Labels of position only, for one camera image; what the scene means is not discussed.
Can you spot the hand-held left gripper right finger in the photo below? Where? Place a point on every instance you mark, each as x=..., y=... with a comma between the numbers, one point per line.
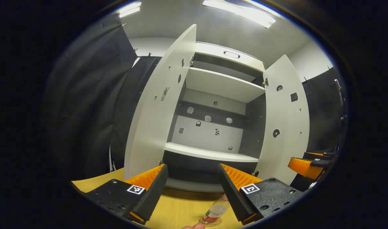
x=233, y=194

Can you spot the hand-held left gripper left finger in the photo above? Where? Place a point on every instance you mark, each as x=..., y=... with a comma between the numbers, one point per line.
x=154, y=194

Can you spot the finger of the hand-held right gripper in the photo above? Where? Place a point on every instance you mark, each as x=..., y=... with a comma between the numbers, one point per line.
x=321, y=155
x=305, y=168

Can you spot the clear plastic bottle red label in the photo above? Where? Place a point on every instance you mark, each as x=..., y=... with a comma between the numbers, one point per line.
x=217, y=210

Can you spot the round cork coaster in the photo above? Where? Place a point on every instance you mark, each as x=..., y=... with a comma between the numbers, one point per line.
x=203, y=221

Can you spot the white cabinet shelf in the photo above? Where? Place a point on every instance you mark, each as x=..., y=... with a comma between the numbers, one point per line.
x=222, y=84
x=210, y=154

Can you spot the black backdrop cloth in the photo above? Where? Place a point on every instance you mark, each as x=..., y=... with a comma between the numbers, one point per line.
x=86, y=105

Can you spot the long ceiling light panel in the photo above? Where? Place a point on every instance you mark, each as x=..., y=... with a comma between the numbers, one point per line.
x=241, y=12

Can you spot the small ceiling light panel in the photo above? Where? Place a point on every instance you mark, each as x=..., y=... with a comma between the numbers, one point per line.
x=129, y=9

